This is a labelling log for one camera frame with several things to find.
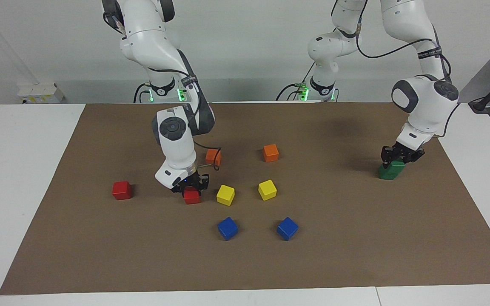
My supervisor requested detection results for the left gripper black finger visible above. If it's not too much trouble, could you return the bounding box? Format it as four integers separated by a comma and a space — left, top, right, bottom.
402, 144, 426, 165
380, 145, 396, 166

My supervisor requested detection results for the red wooden cube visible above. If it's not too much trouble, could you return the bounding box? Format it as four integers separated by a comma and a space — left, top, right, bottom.
183, 187, 202, 205
112, 180, 133, 201

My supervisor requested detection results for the yellow wooden cube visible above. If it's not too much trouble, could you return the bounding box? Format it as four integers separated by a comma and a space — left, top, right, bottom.
216, 184, 236, 207
258, 179, 278, 201

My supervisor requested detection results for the orange wooden cube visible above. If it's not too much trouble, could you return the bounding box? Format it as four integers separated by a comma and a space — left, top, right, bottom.
205, 148, 222, 167
263, 144, 279, 163

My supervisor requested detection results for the blue wooden cube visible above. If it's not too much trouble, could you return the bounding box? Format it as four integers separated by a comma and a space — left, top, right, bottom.
217, 217, 239, 241
276, 217, 299, 242

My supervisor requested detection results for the brown paper table mat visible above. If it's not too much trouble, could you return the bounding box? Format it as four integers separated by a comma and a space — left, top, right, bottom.
0, 102, 490, 296

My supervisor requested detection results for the white power strip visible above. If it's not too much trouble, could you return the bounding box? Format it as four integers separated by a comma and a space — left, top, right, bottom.
17, 82, 65, 105

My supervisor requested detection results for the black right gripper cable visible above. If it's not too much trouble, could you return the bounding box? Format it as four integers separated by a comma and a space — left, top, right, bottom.
145, 64, 222, 171

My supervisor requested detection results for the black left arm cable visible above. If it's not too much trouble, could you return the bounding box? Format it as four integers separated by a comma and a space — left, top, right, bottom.
332, 0, 460, 139

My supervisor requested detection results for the black base cable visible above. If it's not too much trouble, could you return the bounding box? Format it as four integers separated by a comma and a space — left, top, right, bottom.
276, 62, 316, 102
133, 83, 148, 104

